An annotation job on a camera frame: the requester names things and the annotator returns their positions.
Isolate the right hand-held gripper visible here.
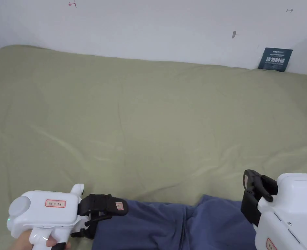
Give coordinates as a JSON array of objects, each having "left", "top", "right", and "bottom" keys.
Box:
[{"left": 241, "top": 169, "right": 307, "bottom": 250}]

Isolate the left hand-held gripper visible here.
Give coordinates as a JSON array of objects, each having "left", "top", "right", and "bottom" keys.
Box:
[{"left": 8, "top": 183, "right": 129, "bottom": 250}]

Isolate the dark blue garment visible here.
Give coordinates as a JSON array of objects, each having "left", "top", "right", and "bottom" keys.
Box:
[{"left": 92, "top": 194, "right": 258, "bottom": 250}]

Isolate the person's left hand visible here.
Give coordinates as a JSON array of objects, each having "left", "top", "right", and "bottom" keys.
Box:
[{"left": 9, "top": 229, "right": 71, "bottom": 250}]

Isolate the bed with pale green sheet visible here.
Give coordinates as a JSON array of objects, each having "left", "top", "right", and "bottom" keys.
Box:
[{"left": 0, "top": 45, "right": 307, "bottom": 250}]

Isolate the dark blue printed card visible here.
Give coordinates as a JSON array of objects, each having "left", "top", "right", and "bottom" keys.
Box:
[{"left": 257, "top": 47, "right": 294, "bottom": 73}]

